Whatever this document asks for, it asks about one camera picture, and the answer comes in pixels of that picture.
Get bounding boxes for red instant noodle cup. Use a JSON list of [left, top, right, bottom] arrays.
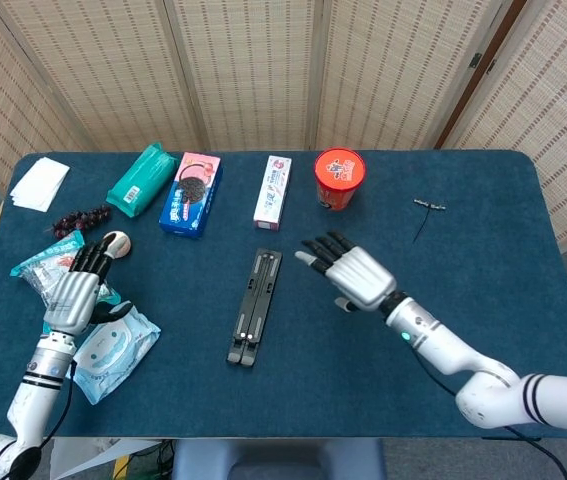
[[312, 147, 368, 213]]

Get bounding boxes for dark red grape bunch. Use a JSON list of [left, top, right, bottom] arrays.
[[42, 205, 113, 239]]

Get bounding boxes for brown wooden post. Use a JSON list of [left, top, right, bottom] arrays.
[[434, 0, 529, 149]]

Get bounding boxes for blue Oreo cookie box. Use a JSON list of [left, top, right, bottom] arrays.
[[158, 151, 224, 241]]

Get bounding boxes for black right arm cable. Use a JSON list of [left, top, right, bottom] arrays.
[[412, 344, 567, 480]]

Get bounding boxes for black folding laptop stand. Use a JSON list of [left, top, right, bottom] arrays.
[[226, 248, 284, 369]]

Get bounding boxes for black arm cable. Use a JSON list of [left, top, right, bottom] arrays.
[[0, 359, 77, 480], [412, 344, 567, 480]]

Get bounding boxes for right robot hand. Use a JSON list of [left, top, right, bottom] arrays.
[[295, 230, 398, 314]]

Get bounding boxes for green tissue pack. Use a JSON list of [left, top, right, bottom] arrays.
[[105, 142, 180, 219]]

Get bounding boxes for metal corkscrew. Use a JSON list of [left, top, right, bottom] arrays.
[[411, 198, 447, 245]]

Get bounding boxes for white paper napkins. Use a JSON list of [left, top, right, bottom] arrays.
[[9, 156, 71, 213]]

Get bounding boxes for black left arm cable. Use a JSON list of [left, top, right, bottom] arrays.
[[0, 359, 77, 480]]

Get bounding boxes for teal clear noodle packet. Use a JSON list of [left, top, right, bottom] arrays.
[[10, 229, 122, 309]]

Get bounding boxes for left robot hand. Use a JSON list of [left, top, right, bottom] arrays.
[[42, 232, 134, 346]]

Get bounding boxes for bamboo folding screen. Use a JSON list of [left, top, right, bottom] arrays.
[[0, 0, 514, 191], [440, 0, 567, 251]]

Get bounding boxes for pale egg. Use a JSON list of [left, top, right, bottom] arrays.
[[101, 230, 133, 260]]

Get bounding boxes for white pink toothpaste box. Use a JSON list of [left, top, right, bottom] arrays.
[[253, 154, 293, 232]]

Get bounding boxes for blue grey chair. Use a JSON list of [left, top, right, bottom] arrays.
[[171, 438, 388, 480]]

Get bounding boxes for light blue wet wipes pack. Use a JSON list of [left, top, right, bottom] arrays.
[[71, 299, 162, 406]]

